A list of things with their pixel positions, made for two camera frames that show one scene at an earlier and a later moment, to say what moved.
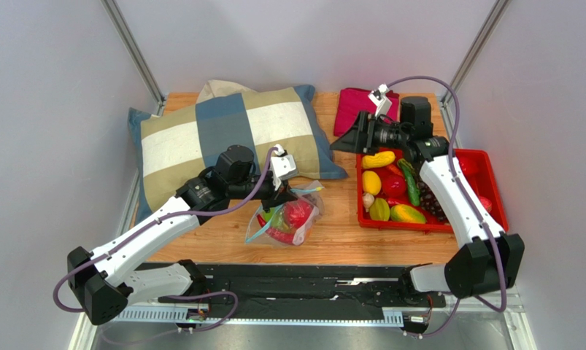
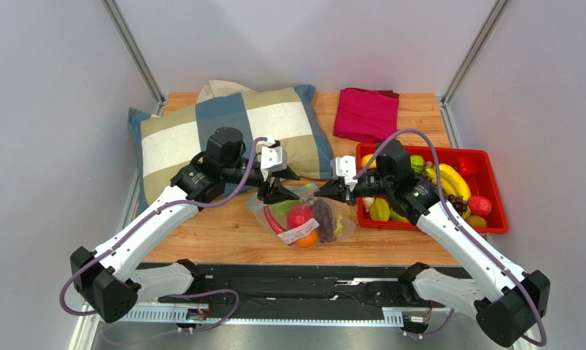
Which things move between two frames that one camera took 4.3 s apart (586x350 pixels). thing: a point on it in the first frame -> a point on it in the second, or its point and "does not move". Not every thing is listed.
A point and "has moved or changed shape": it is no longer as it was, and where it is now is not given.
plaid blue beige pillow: x=168 y=149 does not move
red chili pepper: x=277 y=234 -> x=277 y=227
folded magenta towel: x=352 y=101 does not move
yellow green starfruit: x=379 y=210 does not move
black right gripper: x=363 y=133 -> x=348 y=189
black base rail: x=280 y=286 does not move
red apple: x=297 y=212 does not move
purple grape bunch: x=429 y=201 has moved or changed shape
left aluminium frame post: x=112 y=13 does not move
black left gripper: x=279 y=197 does not move
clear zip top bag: x=290 y=224 has moved or changed shape
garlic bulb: x=368 y=200 does not move
